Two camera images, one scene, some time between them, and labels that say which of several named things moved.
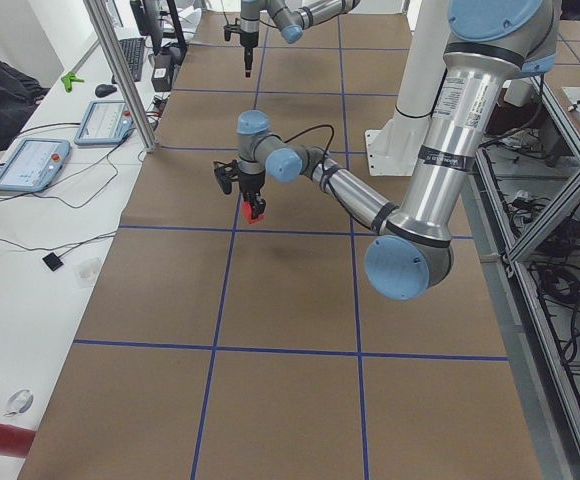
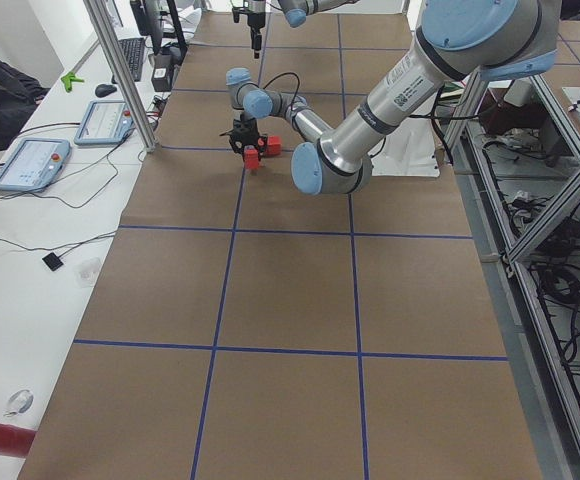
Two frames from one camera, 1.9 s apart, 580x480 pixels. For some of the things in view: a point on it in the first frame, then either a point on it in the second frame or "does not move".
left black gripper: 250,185 → 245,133
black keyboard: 133,51 does not move
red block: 248,215 → 251,157
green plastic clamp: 68,78 does not move
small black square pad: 53,261 does not move
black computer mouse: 104,89 does not move
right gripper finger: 248,59 → 256,40
